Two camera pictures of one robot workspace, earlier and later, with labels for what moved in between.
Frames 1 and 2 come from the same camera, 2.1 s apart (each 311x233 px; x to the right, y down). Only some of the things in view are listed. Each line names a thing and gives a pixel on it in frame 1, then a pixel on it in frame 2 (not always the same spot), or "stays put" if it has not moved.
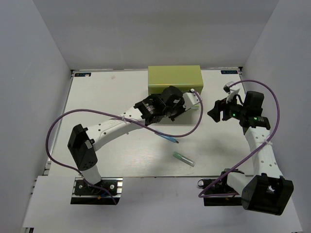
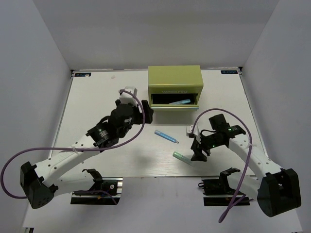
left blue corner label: x=82 y=74 stays put
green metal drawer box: x=185 y=77 stays put
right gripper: x=223 y=105 to x=198 y=147
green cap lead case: x=183 y=159 stays put
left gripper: x=180 y=102 to x=149 y=112
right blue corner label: x=229 y=72 stays put
